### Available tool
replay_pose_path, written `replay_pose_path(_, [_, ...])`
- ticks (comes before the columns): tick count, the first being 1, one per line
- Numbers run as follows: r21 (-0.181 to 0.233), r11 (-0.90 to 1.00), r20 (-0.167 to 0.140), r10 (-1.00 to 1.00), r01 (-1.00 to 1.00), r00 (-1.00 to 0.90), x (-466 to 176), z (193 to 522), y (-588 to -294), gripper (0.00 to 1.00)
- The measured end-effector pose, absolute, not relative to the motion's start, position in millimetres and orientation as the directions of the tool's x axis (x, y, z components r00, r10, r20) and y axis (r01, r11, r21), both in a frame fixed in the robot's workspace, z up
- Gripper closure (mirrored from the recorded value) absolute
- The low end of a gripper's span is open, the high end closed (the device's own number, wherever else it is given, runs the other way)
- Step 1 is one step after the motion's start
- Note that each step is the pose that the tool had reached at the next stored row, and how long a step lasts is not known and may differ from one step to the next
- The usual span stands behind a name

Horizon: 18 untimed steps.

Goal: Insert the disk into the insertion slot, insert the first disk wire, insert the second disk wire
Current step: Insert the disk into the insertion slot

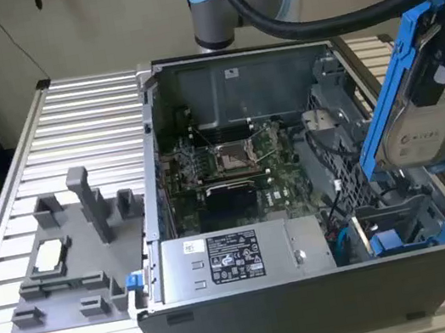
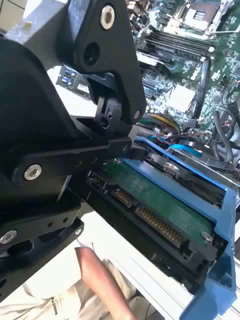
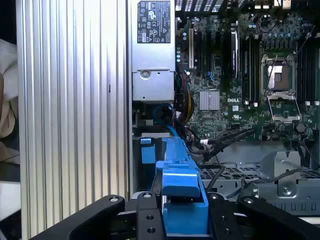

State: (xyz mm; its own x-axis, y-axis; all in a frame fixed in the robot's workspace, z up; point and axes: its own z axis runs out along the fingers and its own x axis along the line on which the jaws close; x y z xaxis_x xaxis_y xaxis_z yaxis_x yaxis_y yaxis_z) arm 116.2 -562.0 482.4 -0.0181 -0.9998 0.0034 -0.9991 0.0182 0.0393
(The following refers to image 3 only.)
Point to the socket cover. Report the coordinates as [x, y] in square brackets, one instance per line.
[272, 103]

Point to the black RAM slot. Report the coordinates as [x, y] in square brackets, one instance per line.
[257, 75]
[315, 75]
[300, 75]
[244, 75]

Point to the power supply label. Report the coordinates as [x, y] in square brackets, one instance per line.
[153, 22]

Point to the silver chipset heatsink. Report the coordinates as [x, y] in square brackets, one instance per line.
[209, 100]

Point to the hard disk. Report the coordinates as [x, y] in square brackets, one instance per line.
[182, 180]

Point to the silver power supply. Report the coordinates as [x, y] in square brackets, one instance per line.
[152, 82]

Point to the green motherboard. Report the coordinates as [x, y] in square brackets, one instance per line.
[225, 120]

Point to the black expansion slot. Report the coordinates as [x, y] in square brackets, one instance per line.
[199, 52]

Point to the CPU socket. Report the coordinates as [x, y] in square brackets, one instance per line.
[281, 77]

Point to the open PC case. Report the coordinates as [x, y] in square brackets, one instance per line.
[287, 160]

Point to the white expansion slot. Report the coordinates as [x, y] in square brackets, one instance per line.
[191, 50]

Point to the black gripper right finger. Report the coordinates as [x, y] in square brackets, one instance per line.
[262, 217]

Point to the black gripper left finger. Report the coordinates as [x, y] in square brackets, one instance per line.
[100, 212]

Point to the beige cloth bag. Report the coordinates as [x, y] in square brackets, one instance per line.
[8, 75]

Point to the locking lever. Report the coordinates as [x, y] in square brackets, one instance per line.
[272, 71]

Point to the blue disk carrier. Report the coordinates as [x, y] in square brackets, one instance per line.
[148, 155]

